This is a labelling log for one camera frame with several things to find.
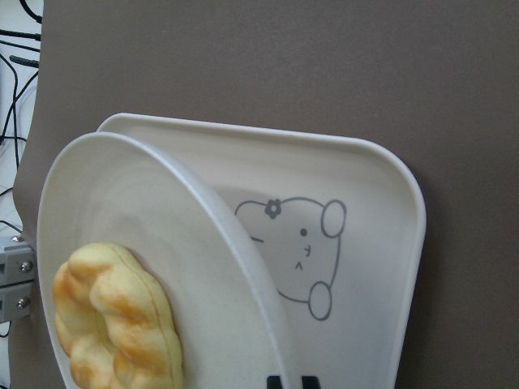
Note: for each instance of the cream rabbit tray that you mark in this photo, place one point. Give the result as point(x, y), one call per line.
point(340, 223)

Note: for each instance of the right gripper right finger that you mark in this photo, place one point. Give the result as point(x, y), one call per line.
point(310, 378)

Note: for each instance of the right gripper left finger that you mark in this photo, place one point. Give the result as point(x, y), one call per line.
point(274, 380)

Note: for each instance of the twisted ring donut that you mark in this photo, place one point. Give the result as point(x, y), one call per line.
point(114, 321)

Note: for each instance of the grey round plate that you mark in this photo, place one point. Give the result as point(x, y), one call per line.
point(105, 187)

